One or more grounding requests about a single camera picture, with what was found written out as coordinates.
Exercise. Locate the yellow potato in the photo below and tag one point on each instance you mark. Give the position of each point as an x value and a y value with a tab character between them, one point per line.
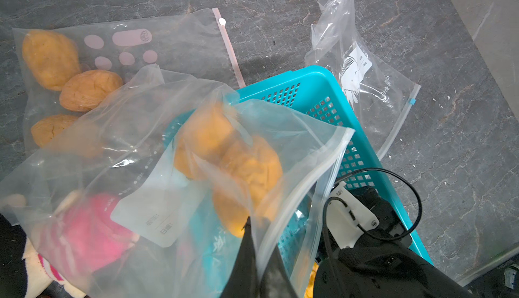
309	291
256	169
206	134

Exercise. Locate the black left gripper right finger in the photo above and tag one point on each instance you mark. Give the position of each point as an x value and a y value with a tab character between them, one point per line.
275	283

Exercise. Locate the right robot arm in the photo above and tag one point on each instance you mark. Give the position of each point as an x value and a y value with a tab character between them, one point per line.
368	254

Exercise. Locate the wrinkled brown potato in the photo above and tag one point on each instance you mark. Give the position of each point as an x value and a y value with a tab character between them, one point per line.
52	58

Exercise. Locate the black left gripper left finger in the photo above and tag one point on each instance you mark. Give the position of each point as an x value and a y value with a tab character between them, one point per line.
243	281

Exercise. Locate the clear pink-print zipper bag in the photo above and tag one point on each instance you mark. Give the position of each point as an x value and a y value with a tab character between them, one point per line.
197	44

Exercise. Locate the clear plastic bag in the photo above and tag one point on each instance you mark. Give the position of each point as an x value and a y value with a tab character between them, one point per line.
134	167
379	95

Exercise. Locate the teal plastic basket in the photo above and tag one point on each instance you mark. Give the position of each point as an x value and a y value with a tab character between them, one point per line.
319	142

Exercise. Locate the pink plush doll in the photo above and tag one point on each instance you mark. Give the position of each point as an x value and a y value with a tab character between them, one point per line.
79	239

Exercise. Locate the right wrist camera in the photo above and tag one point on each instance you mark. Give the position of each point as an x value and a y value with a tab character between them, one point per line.
342	222

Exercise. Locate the wrinkled tan potato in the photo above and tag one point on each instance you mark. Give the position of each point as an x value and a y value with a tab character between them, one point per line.
61	133

